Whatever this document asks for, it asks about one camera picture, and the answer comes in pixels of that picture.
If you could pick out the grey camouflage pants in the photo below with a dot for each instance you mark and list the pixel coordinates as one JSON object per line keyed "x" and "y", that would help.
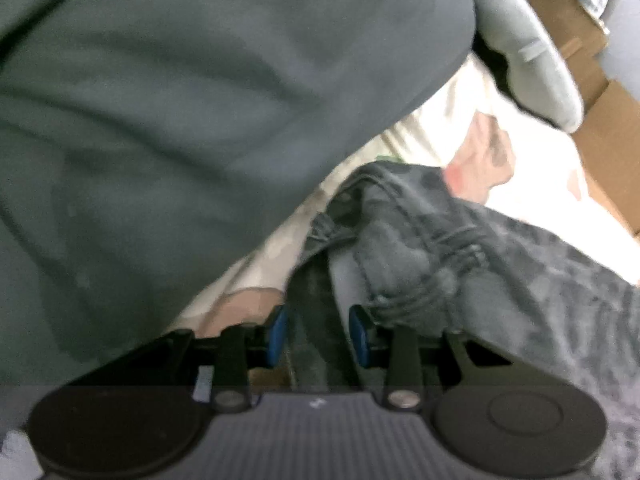
{"x": 450, "y": 270}

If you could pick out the black cloth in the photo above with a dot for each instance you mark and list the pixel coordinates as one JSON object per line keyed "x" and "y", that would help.
{"x": 492, "y": 62}

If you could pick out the grey neck pillow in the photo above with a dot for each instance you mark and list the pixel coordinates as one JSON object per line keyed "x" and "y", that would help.
{"x": 530, "y": 55}

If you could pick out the cream bear print blanket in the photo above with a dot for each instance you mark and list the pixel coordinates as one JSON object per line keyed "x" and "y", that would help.
{"x": 540, "y": 180}

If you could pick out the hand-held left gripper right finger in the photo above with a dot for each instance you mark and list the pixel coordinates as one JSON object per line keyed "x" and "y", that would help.
{"x": 360, "y": 335}

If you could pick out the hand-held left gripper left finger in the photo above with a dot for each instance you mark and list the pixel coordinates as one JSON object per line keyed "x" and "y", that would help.
{"x": 276, "y": 335}

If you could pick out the flat brown cardboard sheet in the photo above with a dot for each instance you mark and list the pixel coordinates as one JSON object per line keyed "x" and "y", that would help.
{"x": 610, "y": 125}

